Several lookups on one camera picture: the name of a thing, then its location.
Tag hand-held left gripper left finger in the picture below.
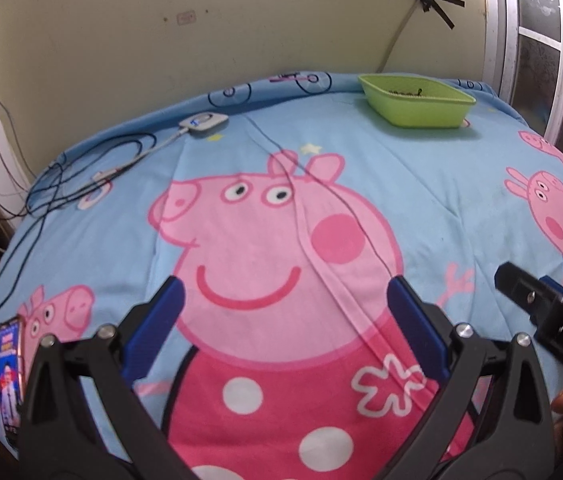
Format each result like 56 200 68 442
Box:
18 276 187 480

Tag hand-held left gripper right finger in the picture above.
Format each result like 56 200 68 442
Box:
389 276 555 480

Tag green plastic tray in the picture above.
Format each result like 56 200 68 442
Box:
358 74 477 130

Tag printed cartoon blanket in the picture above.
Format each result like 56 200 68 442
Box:
0 71 563 480

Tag smartphone with lit screen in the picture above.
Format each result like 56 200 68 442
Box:
0 314 27 449

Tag white square device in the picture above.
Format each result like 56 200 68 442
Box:
178 111 229 139

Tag white framed window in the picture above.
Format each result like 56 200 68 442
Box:
481 0 563 162

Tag white device cable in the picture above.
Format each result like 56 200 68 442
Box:
92 129 190 184

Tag black cable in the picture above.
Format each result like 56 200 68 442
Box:
0 132 159 347

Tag grey power cord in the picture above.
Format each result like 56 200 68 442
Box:
375 6 416 76

